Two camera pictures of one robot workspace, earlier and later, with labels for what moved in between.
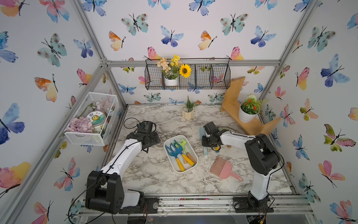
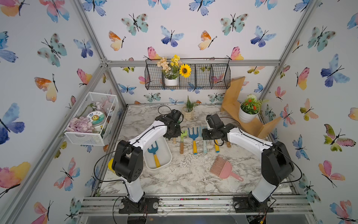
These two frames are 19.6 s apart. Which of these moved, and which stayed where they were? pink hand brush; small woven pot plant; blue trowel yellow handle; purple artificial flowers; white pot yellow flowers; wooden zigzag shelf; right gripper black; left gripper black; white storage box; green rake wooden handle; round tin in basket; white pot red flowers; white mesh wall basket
Moved: left gripper black; white storage box; green rake wooden handle; right gripper black; blue trowel yellow handle
Stayed: white mesh wall basket; wooden zigzag shelf; round tin in basket; purple artificial flowers; small woven pot plant; pink hand brush; white pot yellow flowers; white pot red flowers
